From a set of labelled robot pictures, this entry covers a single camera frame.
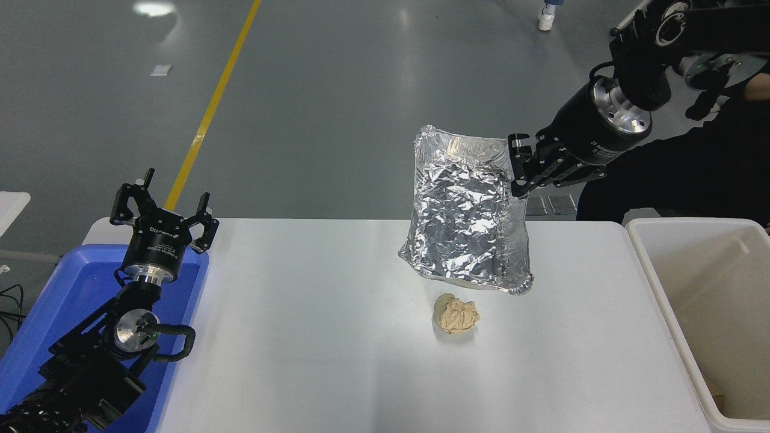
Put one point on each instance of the blue plastic tray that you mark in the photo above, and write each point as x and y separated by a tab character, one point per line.
78	282

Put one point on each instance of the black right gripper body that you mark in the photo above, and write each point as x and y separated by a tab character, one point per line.
583	132

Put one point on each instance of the large pale plastic bin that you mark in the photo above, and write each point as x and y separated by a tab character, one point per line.
710	282

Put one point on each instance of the grey square floor plate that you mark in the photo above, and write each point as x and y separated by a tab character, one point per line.
562	204
537	206

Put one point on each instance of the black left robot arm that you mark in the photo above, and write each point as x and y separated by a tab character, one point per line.
90	367

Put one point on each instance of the crumpled tan paper ball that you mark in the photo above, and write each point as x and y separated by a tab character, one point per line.
458	316

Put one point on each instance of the silver foil tray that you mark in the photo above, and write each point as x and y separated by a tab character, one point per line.
463	210

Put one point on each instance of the white side table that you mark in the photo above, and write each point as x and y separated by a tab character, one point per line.
11	210

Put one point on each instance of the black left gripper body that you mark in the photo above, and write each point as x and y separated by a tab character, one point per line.
159	246

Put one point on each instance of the tan paper scrap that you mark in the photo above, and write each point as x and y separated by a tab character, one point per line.
717	391

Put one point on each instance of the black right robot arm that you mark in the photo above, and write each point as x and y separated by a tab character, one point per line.
643	72

